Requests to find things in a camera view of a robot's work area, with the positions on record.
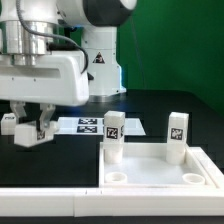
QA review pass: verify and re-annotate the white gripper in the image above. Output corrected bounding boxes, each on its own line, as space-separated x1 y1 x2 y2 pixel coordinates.
0 51 89 131

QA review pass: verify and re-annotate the white square tabletop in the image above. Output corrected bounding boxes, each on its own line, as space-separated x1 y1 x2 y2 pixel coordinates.
99 143 216 188

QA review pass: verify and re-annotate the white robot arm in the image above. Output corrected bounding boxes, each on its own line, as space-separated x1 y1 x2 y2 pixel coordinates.
0 0 137 130

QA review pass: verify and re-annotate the paper sheet with tags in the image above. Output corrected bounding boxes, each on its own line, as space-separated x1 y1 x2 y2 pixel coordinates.
57 117 145 136

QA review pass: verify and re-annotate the white L-shaped obstacle wall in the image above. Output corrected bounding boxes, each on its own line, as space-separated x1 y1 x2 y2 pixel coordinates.
0 147 224 217

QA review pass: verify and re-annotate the grey arm hose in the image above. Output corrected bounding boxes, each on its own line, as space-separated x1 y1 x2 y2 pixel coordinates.
14 0 90 74

